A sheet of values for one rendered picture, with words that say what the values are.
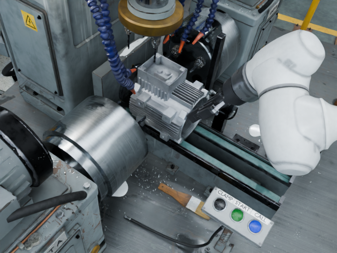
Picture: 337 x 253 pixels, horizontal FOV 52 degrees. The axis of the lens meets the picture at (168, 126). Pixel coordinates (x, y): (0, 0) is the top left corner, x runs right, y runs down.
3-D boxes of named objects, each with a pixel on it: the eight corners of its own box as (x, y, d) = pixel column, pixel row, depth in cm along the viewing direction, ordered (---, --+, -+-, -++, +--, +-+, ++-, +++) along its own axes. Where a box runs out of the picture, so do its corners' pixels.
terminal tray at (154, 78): (136, 85, 112) (137, 68, 106) (156, 69, 118) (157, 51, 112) (166, 103, 108) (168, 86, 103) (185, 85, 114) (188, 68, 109)
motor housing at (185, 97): (128, 123, 121) (128, 84, 107) (160, 94, 132) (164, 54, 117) (174, 153, 115) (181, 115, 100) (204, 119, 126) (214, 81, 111)
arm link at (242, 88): (238, 72, 78) (221, 83, 83) (264, 102, 79) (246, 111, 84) (255, 52, 83) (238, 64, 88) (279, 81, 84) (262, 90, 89)
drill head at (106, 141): (8, 205, 99) (-20, 155, 80) (95, 127, 120) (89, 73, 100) (74, 257, 91) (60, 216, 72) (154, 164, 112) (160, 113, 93)
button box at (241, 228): (200, 211, 93) (200, 208, 88) (214, 189, 95) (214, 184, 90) (258, 248, 88) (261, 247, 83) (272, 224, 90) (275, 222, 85)
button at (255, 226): (246, 229, 86) (246, 228, 85) (251, 218, 87) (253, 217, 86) (257, 235, 86) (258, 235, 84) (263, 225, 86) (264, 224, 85)
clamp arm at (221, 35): (200, 95, 123) (214, 34, 103) (204, 90, 125) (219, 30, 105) (209, 99, 122) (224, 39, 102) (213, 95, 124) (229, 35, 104)
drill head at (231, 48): (146, 81, 136) (150, 26, 117) (199, 33, 160) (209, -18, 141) (201, 111, 129) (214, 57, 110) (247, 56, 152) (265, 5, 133)
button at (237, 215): (228, 217, 88) (228, 216, 86) (234, 207, 89) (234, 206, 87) (238, 224, 87) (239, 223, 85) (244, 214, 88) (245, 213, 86)
